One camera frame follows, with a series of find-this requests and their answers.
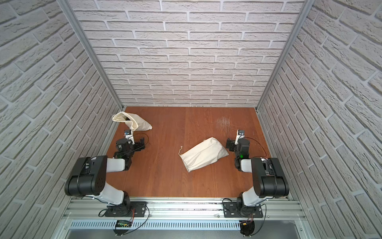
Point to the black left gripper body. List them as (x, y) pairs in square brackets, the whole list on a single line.
[(139, 143)]

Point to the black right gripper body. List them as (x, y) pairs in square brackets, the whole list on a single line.
[(231, 145)]

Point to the cream cloth bag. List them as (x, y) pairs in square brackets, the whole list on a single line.
[(203, 154), (133, 121)]

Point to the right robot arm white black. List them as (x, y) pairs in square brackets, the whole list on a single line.
[(268, 178)]

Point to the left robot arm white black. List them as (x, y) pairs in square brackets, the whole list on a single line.
[(88, 179)]

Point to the left green circuit board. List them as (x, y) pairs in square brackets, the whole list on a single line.
[(122, 227)]

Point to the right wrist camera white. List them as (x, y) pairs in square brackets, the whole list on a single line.
[(240, 135)]

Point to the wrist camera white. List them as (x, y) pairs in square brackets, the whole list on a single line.
[(128, 134), (240, 135)]

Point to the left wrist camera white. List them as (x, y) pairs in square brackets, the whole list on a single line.
[(128, 134)]

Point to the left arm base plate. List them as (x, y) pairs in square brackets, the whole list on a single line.
[(135, 208)]

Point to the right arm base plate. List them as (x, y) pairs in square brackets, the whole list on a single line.
[(235, 210)]

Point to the aluminium front rail frame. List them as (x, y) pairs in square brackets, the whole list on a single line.
[(170, 213)]

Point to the left aluminium corner post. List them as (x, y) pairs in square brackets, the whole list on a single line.
[(78, 30)]

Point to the aluminium corner post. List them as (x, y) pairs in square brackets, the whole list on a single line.
[(78, 30), (306, 7)]

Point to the right aluminium corner post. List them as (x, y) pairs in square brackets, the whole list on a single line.
[(306, 7)]

